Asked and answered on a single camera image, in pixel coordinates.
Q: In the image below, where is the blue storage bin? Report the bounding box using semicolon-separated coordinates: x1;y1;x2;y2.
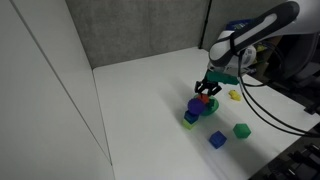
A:
226;18;259;32

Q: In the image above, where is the green cube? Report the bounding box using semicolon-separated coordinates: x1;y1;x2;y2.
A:
232;123;252;139

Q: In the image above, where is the blue cube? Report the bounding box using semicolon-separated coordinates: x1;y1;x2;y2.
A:
208;130;228;150

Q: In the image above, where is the orange toy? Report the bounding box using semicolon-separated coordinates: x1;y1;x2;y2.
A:
197;94;210;105

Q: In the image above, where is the lime green block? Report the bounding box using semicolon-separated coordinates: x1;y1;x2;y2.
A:
181;119;197;131

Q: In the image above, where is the black clamp bracket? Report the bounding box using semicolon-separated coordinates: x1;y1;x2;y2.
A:
304;99;320;116

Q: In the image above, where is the black vertical wall strip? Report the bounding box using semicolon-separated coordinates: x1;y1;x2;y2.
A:
198;0;213;50

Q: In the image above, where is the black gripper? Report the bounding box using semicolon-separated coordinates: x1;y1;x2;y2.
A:
194;80;223;98

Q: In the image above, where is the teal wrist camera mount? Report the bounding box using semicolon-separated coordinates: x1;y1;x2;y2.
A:
205;70;240;86

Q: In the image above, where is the black metal base frame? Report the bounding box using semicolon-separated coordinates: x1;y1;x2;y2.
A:
249;123;320;180

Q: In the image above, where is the purple ball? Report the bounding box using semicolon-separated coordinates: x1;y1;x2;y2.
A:
187;97;205;116

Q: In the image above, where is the yellow duck toy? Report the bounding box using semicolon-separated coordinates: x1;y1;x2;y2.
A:
228;89;242;102

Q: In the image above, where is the wooden toy shelf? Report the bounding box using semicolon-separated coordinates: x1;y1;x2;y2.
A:
226;18;279;73

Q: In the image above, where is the black cable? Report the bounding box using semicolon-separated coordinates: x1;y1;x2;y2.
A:
240;74;320;136
237;49;320;138

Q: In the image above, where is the small blue block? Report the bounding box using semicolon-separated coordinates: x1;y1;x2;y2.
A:
183;110;199;125

